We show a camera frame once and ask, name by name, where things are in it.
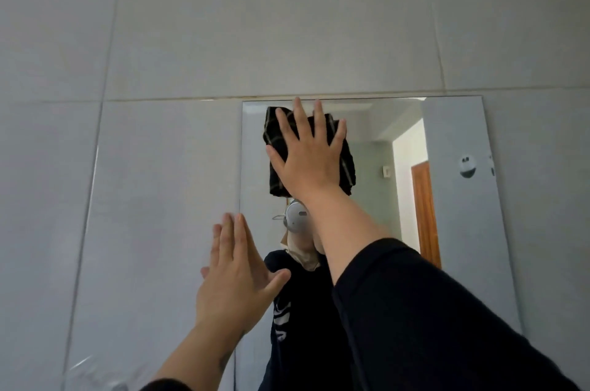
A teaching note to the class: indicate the person's left hand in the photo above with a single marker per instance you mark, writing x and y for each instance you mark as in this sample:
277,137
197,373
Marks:
230,289

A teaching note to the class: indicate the person's right hand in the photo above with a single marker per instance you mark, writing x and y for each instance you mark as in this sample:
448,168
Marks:
309,164

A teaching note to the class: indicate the person's left thumb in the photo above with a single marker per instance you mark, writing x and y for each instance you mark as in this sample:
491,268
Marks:
278,283

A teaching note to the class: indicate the person's left middle finger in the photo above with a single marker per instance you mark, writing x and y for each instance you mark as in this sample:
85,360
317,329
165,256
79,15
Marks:
227,238

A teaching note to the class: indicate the person's left little finger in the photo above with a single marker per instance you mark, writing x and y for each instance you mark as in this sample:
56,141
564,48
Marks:
204,272

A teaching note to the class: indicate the person's right thumb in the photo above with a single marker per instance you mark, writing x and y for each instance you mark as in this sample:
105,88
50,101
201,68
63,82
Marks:
276,158

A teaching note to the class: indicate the person's right middle finger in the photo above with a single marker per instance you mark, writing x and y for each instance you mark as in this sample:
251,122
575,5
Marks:
302,117

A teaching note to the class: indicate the person's right little finger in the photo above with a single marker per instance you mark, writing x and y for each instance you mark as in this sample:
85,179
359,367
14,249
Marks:
339,133

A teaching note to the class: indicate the dark plaid cloth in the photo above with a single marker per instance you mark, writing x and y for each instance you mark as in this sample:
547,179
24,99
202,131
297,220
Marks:
275,176

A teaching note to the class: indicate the person's right forearm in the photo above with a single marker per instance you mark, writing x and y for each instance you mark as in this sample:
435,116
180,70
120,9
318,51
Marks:
343,234

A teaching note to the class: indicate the person's left forearm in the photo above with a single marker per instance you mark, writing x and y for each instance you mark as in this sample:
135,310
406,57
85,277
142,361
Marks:
198,358

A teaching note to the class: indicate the brown wooden door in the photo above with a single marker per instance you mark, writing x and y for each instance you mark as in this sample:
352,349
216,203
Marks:
426,215

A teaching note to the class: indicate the black long-sleeved shirt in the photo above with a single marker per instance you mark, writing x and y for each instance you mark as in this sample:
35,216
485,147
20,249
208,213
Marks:
428,326

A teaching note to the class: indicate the white round wall hook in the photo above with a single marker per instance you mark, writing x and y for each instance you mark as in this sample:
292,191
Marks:
467,166

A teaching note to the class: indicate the frameless wall mirror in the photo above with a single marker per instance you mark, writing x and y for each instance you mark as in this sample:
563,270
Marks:
451,238

